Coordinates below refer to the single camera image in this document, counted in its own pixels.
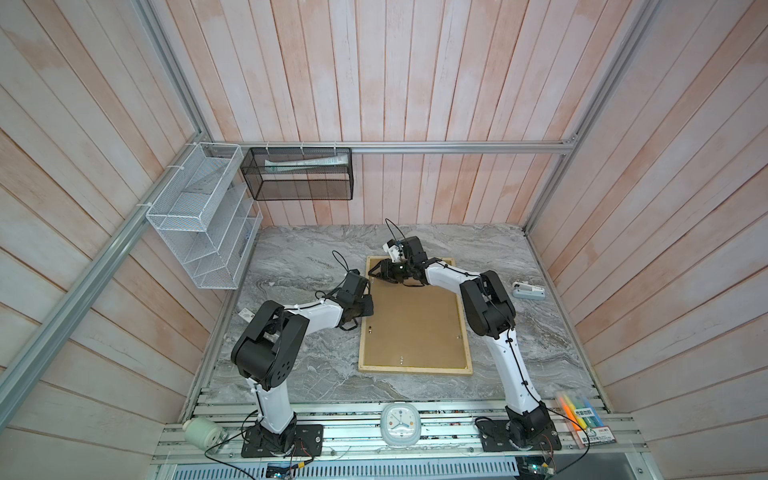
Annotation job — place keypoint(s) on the white tape roll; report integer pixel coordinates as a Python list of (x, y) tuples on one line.
[(204, 434)]

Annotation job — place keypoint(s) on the light wooden picture frame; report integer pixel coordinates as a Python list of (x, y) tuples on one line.
[(414, 370)]

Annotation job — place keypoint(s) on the black wire mesh basket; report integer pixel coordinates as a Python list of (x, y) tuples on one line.
[(296, 187)]

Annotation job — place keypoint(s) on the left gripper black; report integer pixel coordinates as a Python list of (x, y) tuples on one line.
[(368, 306)]

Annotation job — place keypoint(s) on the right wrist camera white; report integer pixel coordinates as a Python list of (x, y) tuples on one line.
[(394, 250)]

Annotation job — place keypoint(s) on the paper in black basket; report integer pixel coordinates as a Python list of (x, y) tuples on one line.
[(316, 165)]

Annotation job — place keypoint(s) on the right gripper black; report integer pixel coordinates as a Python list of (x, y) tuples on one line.
[(385, 271)]

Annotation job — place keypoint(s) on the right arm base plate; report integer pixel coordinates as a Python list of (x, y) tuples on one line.
[(506, 435)]

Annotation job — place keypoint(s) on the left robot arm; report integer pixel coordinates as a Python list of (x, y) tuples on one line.
[(266, 351)]

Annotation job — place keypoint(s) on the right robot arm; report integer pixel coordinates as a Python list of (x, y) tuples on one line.
[(490, 313)]

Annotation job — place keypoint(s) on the pack of coloured highlighters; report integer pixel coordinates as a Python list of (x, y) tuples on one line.
[(584, 422)]

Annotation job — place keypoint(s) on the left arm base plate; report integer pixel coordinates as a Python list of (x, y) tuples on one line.
[(300, 440)]

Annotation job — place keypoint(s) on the small white grey device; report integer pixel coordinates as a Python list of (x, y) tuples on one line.
[(522, 290)]

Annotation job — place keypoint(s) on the white wire mesh shelf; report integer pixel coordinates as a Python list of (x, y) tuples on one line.
[(206, 218)]

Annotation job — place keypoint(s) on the small white square tag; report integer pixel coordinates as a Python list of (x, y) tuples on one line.
[(246, 314)]

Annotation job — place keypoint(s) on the white desk clock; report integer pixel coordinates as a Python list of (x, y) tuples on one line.
[(400, 425)]

